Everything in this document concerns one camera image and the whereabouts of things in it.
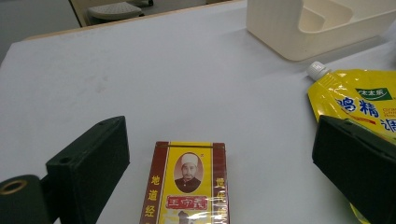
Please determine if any grey chair base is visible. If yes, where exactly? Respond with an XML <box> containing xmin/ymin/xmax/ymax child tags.
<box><xmin>87</xmin><ymin>1</ymin><xmax>145</xmax><ymax>21</ymax></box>

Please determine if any yellow spout pouch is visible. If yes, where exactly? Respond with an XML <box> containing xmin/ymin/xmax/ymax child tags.
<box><xmin>305</xmin><ymin>61</ymin><xmax>396</xmax><ymax>224</ymax></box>

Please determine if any cream plastic storage box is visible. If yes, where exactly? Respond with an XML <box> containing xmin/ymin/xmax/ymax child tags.
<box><xmin>246</xmin><ymin>0</ymin><xmax>396</xmax><ymax>63</ymax></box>

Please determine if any red yellow spice box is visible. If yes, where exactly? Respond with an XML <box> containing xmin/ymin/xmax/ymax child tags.
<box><xmin>138</xmin><ymin>141</ymin><xmax>231</xmax><ymax>224</ymax></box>

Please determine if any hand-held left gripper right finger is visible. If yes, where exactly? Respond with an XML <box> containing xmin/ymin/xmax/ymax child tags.
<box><xmin>312</xmin><ymin>115</ymin><xmax>396</xmax><ymax>224</ymax></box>

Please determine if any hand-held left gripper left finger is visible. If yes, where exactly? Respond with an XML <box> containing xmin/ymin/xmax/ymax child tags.
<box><xmin>46</xmin><ymin>115</ymin><xmax>131</xmax><ymax>224</ymax></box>

